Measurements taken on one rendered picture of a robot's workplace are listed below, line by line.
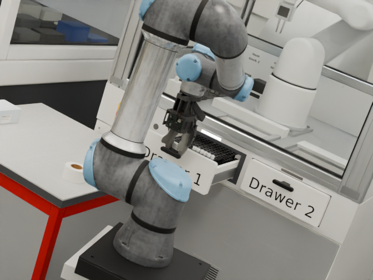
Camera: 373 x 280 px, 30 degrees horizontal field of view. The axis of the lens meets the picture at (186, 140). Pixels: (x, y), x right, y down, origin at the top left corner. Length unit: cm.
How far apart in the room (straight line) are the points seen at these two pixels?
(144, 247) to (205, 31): 53
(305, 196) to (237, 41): 78
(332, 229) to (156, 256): 76
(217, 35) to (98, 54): 155
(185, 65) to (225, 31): 39
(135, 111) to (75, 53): 134
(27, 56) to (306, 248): 127
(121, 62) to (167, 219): 102
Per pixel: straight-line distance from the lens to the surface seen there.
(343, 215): 225
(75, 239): 218
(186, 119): 209
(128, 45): 254
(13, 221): 216
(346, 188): 223
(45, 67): 285
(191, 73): 196
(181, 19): 159
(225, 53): 164
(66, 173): 212
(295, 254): 234
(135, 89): 164
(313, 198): 225
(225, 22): 159
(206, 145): 238
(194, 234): 248
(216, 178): 224
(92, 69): 309
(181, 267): 176
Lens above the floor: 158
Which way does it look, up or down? 17 degrees down
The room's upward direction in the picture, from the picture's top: 19 degrees clockwise
